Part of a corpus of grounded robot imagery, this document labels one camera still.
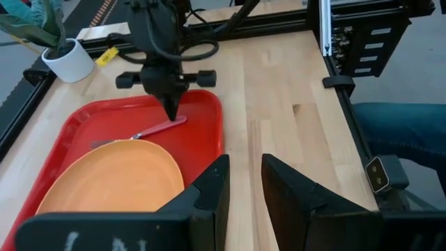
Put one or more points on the black aluminium table frame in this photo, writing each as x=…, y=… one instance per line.
x=265, y=22

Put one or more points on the yellow tag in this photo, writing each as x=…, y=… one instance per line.
x=107, y=56

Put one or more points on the black table-level camera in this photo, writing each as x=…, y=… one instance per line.
x=393, y=171

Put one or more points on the person's leg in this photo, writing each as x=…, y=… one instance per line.
x=400, y=129

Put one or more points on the green plant in white pot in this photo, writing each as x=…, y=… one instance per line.
x=69, y=64

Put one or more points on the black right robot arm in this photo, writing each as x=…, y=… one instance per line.
x=153, y=28

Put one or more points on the red plastic tray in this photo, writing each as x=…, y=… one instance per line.
x=195, y=139

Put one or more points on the black box with white labels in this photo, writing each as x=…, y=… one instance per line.
x=397, y=52

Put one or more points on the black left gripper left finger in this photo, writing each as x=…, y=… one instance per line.
x=139, y=230

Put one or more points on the orange plastic plate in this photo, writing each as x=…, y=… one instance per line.
x=115, y=178

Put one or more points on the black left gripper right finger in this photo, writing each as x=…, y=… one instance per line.
x=313, y=223

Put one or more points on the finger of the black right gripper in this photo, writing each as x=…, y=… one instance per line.
x=177, y=104
x=170, y=106

